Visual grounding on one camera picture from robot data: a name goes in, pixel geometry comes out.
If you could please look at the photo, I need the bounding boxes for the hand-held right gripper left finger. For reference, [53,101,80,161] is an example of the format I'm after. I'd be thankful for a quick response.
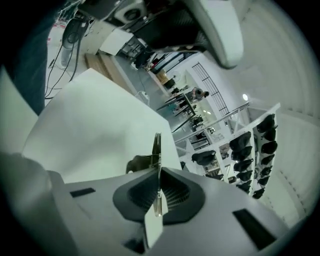
[0,152,161,256]

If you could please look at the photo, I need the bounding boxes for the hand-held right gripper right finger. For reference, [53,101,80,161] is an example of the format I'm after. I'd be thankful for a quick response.
[149,167,291,256]

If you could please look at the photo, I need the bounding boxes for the thin metal object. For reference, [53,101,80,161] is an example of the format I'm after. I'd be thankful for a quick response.
[126,132,165,249]

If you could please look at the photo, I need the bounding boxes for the white shelf rack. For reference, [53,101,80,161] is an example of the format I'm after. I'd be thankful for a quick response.
[173,101,282,201]

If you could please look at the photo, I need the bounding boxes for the white power strip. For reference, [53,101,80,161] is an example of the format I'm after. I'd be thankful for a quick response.
[135,90,150,101]

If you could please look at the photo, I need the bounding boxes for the black metal railing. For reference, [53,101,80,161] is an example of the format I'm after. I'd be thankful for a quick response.
[191,61,230,116]

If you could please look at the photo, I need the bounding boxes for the wooden boards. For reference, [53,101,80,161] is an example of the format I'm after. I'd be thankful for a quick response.
[84,51,135,91]

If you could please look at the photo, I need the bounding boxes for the cardboard box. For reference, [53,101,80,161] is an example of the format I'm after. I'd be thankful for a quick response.
[155,69,170,84]

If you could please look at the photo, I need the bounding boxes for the person's leg in dark trousers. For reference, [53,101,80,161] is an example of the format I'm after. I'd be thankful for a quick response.
[11,0,65,116]

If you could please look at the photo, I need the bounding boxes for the white cabinet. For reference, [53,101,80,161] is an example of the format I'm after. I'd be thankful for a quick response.
[99,27,137,56]

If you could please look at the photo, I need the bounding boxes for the black frame table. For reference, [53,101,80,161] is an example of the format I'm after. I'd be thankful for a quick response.
[156,91,199,133]

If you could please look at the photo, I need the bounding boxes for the black cable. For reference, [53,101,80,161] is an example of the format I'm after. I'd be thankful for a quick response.
[44,37,83,100]

